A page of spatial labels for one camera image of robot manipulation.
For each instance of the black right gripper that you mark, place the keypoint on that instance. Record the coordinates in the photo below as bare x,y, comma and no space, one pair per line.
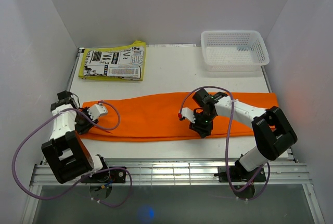
203,131

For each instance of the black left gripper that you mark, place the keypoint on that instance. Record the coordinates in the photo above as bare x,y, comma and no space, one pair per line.
84,128

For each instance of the orange trousers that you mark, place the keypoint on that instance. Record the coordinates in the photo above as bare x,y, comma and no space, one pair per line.
144,119

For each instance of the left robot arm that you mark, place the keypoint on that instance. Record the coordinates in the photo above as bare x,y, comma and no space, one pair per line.
65,152

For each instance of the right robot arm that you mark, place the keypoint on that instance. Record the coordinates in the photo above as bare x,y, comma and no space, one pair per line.
272,131

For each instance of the newspaper print yellow folded trousers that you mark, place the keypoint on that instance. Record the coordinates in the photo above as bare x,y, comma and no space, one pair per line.
114,64

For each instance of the white perforated plastic basket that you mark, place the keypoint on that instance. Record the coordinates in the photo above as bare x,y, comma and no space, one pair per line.
233,50

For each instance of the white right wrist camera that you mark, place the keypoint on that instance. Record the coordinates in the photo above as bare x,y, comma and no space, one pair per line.
187,113

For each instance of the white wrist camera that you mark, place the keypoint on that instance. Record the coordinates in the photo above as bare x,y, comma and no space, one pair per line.
96,111
187,113

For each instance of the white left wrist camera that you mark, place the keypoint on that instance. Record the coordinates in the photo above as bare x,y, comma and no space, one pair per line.
96,111

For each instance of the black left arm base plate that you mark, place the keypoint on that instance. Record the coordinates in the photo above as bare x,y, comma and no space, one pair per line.
113,176

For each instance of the aluminium table edge rail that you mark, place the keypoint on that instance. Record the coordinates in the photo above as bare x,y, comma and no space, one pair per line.
196,172

